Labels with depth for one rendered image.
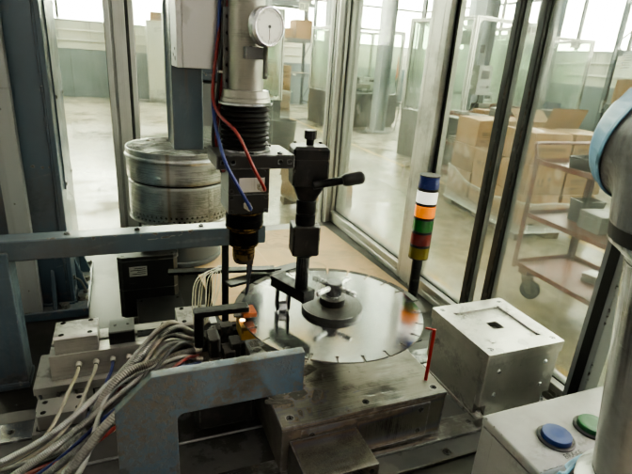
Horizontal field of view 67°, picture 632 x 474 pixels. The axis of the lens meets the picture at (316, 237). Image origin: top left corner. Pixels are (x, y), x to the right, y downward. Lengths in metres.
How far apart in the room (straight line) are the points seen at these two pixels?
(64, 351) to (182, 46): 0.56
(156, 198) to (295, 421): 0.82
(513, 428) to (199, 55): 0.69
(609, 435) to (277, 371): 0.38
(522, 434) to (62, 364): 0.76
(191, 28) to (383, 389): 0.64
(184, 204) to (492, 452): 0.98
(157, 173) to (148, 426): 0.84
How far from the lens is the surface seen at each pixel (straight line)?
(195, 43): 0.74
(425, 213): 1.06
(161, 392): 0.66
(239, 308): 0.81
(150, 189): 1.41
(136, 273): 1.16
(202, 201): 1.40
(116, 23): 1.75
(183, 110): 0.83
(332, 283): 0.85
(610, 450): 0.57
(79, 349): 0.97
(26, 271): 1.28
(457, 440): 0.96
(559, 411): 0.86
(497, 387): 1.00
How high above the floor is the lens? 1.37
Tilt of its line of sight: 20 degrees down
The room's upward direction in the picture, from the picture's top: 4 degrees clockwise
